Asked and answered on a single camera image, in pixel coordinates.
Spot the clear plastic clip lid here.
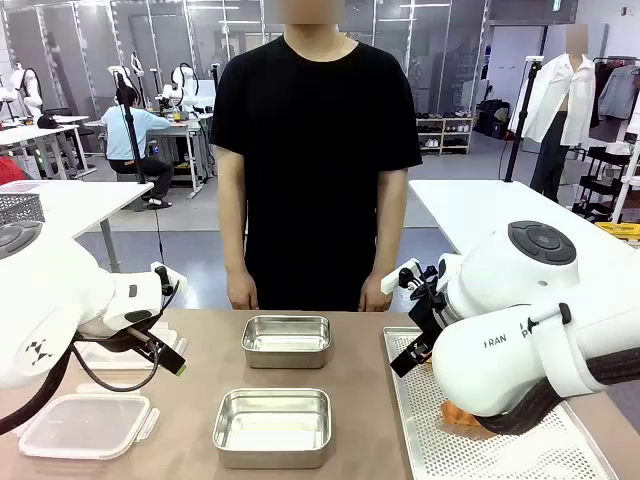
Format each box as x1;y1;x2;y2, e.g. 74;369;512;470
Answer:
18;392;162;462
74;322;189;372

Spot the seated person light blue shirt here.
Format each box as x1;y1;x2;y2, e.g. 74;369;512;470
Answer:
100;85;175;211

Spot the black tripod pole white head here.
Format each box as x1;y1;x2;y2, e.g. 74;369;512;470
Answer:
503;56;544;184

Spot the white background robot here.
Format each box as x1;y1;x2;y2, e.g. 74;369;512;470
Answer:
161;62;202;114
106;52;147;104
9;62;45;122

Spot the clothes rack with garments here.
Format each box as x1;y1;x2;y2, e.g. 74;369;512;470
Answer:
591;55;640;137

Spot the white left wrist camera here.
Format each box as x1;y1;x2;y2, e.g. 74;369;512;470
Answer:
149;261;189;297

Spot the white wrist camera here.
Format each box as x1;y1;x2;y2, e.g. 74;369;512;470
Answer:
149;261;189;297
380;258;425;296

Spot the black bag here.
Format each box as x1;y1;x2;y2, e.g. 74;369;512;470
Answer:
474;98;512;141

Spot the yellow crate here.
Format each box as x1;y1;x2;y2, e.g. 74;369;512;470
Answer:
593;221;640;248

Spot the perforated metal baking tray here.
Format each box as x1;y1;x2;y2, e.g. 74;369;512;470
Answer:
382;326;621;480

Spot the person's left forearm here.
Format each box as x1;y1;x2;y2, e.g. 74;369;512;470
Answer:
372;208;409;279

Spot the person's right forearm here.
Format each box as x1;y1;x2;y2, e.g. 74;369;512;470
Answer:
220;204;251;275

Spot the white background desk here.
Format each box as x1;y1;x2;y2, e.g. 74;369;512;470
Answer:
0;114;97;180

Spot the white shoe rack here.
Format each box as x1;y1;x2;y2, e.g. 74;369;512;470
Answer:
414;115;476;157

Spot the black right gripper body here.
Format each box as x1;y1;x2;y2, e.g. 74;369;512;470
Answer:
406;271;450;347

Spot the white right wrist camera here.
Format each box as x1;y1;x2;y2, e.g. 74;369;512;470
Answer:
380;258;425;296

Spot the white table with grey leg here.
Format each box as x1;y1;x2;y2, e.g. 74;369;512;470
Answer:
0;179;155;274

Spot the red object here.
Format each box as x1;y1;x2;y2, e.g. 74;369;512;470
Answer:
0;155;26;187

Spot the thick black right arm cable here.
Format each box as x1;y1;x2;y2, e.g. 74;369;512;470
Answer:
478;344;640;437

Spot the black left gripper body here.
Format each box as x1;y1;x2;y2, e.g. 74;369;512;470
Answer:
73;308;167;353

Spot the large white table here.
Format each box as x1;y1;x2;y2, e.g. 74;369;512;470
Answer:
407;178;640;262

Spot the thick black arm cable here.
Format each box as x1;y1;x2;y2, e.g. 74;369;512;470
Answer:
0;344;77;436
478;344;640;437

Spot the person in black t-shirt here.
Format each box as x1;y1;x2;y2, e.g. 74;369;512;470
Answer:
209;0;424;313

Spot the mannequin with white shirt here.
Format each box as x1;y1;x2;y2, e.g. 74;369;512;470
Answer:
508;22;598;204

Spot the black utility cart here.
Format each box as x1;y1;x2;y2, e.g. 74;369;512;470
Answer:
571;144;640;224

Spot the person's left hand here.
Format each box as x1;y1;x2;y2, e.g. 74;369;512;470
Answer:
359;272;395;314

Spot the person's right hand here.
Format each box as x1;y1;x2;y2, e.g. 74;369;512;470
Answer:
226;269;260;312

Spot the grey mesh basket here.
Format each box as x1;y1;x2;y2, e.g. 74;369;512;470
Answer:
0;192;47;227

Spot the thin black cable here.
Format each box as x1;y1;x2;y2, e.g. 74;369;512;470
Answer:
71;329;169;394

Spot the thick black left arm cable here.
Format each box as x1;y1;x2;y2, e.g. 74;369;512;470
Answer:
0;344;77;436

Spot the stainless steel container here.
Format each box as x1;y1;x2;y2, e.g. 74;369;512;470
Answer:
211;387;334;470
241;314;333;371

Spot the grey background workbench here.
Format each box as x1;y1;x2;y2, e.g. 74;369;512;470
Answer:
83;110;217;201

